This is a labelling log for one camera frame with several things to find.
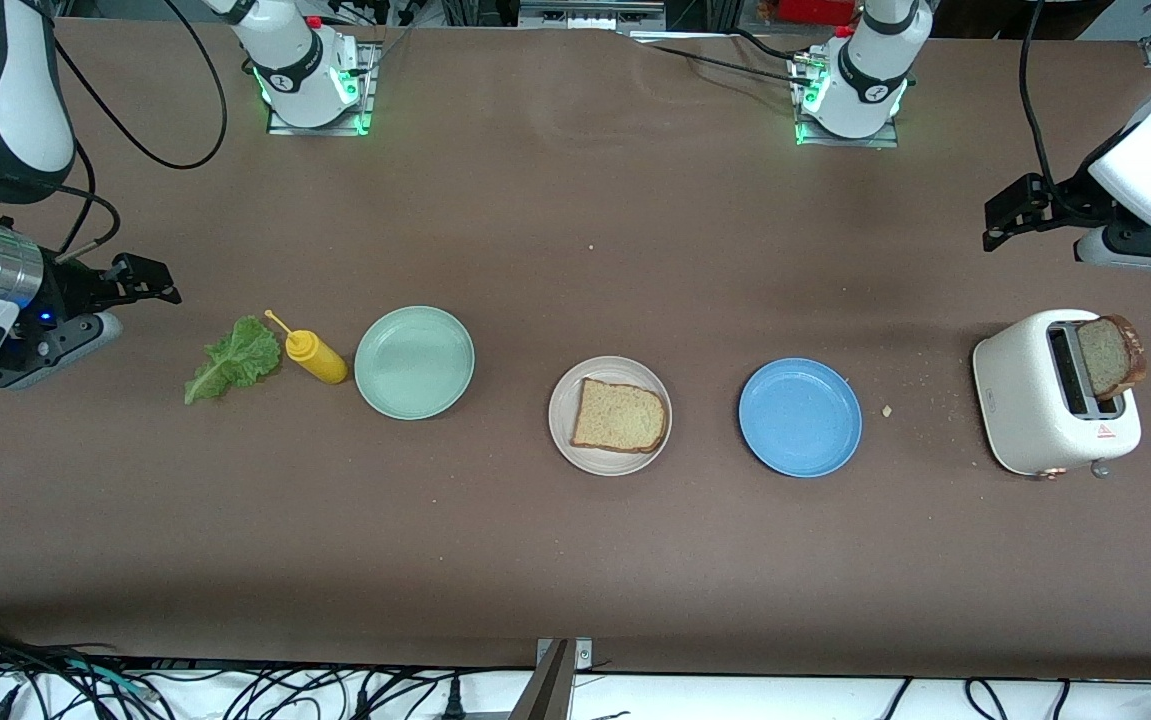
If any brown bread slice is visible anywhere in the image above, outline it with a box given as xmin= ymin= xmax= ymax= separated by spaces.
xmin=1075 ymin=314 xmax=1148 ymax=402
xmin=572 ymin=377 xmax=671 ymax=455

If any green lettuce leaf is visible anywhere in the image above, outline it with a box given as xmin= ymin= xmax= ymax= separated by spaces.
xmin=183 ymin=315 xmax=283 ymax=406

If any silver corner bracket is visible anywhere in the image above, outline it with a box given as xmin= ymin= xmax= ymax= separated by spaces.
xmin=535 ymin=637 xmax=594 ymax=672

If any beige plate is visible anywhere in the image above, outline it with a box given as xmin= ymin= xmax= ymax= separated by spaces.
xmin=548 ymin=356 xmax=673 ymax=477

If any yellow mustard squeeze bottle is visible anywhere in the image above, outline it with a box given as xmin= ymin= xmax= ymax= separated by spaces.
xmin=264 ymin=309 xmax=349 ymax=385

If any thin black cable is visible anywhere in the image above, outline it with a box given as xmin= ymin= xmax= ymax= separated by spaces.
xmin=625 ymin=28 xmax=826 ymax=91

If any grey metal post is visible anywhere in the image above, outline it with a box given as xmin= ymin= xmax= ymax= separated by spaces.
xmin=509 ymin=640 xmax=573 ymax=720

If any white two-slot toaster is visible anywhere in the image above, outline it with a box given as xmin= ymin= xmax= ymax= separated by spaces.
xmin=972 ymin=308 xmax=1143 ymax=481

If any teal cable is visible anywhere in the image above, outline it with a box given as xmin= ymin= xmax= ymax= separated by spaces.
xmin=60 ymin=658 xmax=156 ymax=698

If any grey metal device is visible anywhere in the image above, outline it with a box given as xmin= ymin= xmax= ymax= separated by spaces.
xmin=519 ymin=0 xmax=667 ymax=31

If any red box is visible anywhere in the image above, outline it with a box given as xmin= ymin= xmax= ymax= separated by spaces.
xmin=778 ymin=0 xmax=858 ymax=27

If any blue plate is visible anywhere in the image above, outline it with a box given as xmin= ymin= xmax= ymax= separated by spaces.
xmin=738 ymin=358 xmax=863 ymax=479

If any mint green plate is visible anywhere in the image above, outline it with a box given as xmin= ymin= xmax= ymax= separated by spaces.
xmin=354 ymin=305 xmax=476 ymax=421

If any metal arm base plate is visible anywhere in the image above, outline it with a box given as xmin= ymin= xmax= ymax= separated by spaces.
xmin=793 ymin=50 xmax=902 ymax=150
xmin=266 ymin=40 xmax=381 ymax=137

